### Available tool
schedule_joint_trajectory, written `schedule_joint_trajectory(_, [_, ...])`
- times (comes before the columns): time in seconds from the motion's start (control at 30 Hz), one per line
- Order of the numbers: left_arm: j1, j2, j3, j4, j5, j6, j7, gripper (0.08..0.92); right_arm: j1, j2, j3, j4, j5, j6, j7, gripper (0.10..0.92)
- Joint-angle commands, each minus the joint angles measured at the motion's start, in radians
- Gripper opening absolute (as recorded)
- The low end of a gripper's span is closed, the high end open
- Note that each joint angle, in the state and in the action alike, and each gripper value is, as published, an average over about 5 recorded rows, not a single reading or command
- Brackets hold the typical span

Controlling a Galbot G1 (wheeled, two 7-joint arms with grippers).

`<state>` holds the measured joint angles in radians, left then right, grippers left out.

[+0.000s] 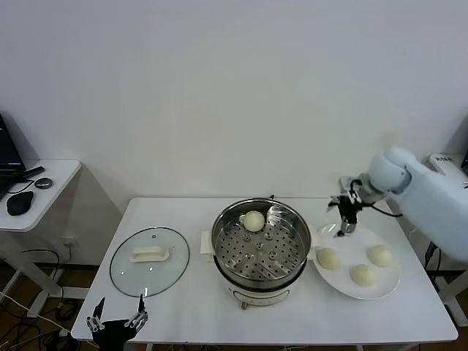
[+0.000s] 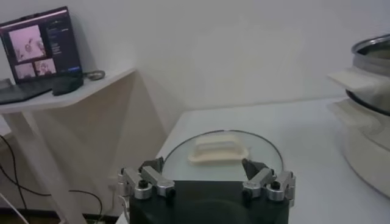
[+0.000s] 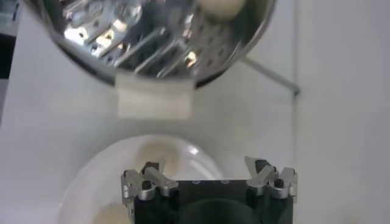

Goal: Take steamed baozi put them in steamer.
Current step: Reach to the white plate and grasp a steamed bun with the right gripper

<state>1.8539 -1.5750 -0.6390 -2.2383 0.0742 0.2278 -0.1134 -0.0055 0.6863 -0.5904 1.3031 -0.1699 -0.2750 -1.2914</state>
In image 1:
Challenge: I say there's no black laptop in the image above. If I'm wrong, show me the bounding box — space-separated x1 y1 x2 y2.
0 111 27 201

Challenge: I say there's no white steamed baozi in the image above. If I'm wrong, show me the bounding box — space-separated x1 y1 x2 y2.
243 210 265 233
349 263 377 288
366 244 393 267
316 247 342 271

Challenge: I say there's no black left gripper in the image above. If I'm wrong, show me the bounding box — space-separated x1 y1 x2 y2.
86 294 151 347

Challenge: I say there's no white floor cable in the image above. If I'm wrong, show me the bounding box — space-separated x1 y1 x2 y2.
0 291 72 336

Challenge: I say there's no white side table with label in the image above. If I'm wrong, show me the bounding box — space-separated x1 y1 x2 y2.
422 152 468 328

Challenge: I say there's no black computer mouse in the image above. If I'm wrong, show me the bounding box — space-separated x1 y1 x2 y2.
6 190 35 216

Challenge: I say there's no black hanging cable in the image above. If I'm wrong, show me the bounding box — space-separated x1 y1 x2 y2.
423 241 445 273

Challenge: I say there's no black stick device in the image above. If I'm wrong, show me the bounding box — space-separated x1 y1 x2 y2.
18 166 45 181

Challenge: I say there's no glass lid with cream handle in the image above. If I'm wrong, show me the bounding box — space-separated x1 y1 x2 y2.
109 226 192 298

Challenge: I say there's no perforated steel steamer basket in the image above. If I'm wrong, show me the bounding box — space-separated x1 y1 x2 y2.
200 197 322 290

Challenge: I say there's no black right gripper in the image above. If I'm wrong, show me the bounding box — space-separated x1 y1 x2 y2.
326 189 366 239

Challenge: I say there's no thin black desk cable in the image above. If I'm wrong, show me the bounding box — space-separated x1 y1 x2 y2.
4 178 37 195

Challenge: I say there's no black floor cable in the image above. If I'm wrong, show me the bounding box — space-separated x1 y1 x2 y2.
20 249 61 273

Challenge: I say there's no white round plate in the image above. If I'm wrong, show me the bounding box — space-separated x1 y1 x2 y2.
312 223 402 301

